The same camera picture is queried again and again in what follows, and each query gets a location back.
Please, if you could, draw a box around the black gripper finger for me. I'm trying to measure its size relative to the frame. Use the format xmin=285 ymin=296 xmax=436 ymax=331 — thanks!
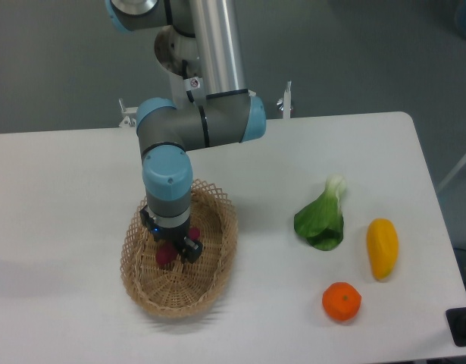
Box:
xmin=174 ymin=237 xmax=203 ymax=264
xmin=139 ymin=205 xmax=156 ymax=241

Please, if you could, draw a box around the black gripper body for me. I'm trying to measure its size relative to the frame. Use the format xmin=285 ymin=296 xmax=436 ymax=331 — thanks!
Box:
xmin=149 ymin=218 xmax=190 ymax=249

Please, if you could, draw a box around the white furniture leg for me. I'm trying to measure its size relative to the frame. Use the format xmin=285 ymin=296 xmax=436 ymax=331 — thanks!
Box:
xmin=436 ymin=153 xmax=466 ymax=194

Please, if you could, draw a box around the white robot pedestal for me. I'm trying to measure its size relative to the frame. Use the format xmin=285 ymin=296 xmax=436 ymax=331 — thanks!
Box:
xmin=154 ymin=25 xmax=206 ymax=108

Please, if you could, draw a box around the black box at table edge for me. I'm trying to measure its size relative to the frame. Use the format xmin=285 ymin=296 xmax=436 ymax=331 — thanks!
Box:
xmin=446 ymin=307 xmax=466 ymax=347

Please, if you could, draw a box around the green bok choy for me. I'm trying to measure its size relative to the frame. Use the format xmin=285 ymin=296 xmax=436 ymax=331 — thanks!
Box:
xmin=293 ymin=174 xmax=346 ymax=251

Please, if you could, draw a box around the purple sweet potato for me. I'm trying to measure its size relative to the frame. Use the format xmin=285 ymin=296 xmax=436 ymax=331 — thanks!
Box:
xmin=155 ymin=227 xmax=201 ymax=265

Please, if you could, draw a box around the woven wicker basket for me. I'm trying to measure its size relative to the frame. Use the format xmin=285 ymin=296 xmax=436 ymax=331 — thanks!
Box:
xmin=120 ymin=179 xmax=238 ymax=319

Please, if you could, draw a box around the yellow mango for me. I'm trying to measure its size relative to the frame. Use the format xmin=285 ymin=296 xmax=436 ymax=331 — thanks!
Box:
xmin=366 ymin=218 xmax=399 ymax=281

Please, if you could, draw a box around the orange tangerine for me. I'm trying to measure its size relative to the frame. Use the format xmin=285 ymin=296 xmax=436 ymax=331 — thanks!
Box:
xmin=322 ymin=282 xmax=362 ymax=322

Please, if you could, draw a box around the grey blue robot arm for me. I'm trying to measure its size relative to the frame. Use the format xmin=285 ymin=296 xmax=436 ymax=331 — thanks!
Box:
xmin=105 ymin=1 xmax=266 ymax=265

